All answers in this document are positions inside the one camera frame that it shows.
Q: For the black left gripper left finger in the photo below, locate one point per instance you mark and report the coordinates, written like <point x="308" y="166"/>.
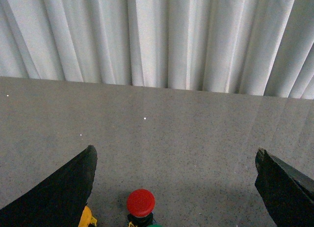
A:
<point x="58" y="200"/>

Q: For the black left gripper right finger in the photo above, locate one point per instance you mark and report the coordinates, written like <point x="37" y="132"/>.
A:
<point x="287" y="193"/>

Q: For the yellow push button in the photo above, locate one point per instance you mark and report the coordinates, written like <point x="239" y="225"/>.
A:
<point x="87" y="220"/>

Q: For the red push button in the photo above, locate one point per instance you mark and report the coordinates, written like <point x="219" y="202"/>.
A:
<point x="140" y="205"/>

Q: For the green push button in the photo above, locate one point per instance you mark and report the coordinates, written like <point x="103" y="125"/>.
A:
<point x="155" y="225"/>

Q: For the white pleated curtain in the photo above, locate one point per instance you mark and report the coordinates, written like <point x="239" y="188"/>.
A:
<point x="256" y="47"/>

